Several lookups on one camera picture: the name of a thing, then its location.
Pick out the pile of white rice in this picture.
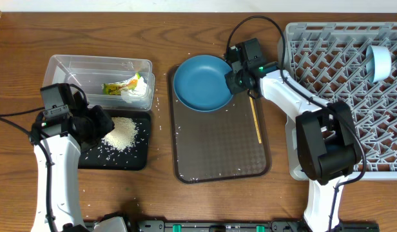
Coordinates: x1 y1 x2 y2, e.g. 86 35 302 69
102 117 138 151

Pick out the dark blue plate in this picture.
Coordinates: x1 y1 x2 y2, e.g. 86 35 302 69
173 55 233 112

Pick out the yellow green snack wrapper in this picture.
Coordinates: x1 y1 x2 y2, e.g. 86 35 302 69
101 73 141 95

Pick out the wooden chopstick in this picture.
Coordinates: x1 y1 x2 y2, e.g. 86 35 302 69
249 97 262 144

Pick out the white tissue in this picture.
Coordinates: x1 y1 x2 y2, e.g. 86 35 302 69
121 76 148 103

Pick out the light blue bowl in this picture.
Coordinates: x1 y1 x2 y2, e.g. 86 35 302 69
365 45 392 83

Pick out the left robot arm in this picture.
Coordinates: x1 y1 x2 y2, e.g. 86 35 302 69
32 105 114 231

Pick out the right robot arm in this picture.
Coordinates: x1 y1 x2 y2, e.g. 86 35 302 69
225 61 363 231

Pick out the clear plastic waste bin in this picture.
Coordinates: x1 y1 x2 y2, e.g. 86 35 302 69
43 55 155 111

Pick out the grey dishwasher rack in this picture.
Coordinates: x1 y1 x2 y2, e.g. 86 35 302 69
284 22 397 180

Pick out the black rectangular tray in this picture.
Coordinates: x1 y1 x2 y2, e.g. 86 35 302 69
78 110 151 171

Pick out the brown serving tray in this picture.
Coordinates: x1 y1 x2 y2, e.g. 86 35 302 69
168 65 272 184

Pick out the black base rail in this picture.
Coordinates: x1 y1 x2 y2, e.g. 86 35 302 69
84 220 380 232

